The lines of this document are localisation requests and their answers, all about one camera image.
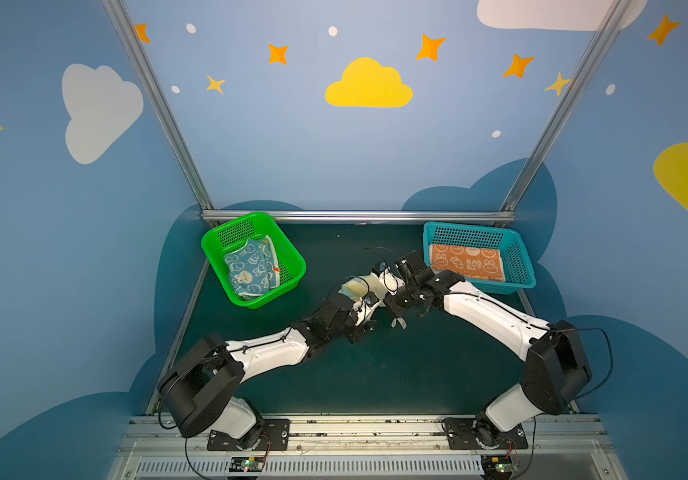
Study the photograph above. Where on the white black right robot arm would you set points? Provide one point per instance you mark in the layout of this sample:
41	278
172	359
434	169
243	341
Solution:
556	367

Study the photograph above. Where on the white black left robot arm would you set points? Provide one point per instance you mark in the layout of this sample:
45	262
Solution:
199	388

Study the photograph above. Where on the teal plastic basket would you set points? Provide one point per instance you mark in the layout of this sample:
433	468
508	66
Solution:
517	265

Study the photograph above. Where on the left controller circuit board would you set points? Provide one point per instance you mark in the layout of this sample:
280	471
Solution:
246	465

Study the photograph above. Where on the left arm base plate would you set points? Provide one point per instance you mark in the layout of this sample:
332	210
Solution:
272	434

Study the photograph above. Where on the blue bunny print towel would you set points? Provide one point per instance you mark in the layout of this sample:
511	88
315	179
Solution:
253	269

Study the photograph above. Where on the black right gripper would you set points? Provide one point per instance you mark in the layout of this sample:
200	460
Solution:
404	294

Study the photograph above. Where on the right controller circuit board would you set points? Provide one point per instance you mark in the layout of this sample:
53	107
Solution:
496	468

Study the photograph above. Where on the right aluminium frame post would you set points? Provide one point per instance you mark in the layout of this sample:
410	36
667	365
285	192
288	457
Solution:
592	58

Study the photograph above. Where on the orange bunny print towel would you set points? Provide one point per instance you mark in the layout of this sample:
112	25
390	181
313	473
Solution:
471	262

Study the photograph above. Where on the controller circuit board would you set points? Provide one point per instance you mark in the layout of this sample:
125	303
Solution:
496	468
246	465

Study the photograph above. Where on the green plastic basket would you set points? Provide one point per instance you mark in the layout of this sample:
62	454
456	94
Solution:
232	235

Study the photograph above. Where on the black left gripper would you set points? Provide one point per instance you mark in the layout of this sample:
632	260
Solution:
359	318

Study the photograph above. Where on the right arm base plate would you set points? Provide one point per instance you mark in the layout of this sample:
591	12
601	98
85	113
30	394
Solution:
474	434

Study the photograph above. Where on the aluminium mounting rail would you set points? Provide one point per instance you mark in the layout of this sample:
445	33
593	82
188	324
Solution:
572	446

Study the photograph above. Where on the horizontal aluminium frame bar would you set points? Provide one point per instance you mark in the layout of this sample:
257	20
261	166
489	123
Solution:
357	217

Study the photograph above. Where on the aluminium frame post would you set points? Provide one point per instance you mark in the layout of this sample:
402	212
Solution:
121	20
592	58

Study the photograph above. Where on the teal yellow patterned towel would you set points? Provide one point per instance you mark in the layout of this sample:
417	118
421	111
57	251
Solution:
367	290

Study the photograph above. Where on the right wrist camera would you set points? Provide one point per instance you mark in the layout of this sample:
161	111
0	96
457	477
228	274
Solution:
387	277

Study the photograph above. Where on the left aluminium frame post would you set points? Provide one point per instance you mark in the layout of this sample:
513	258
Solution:
121	20

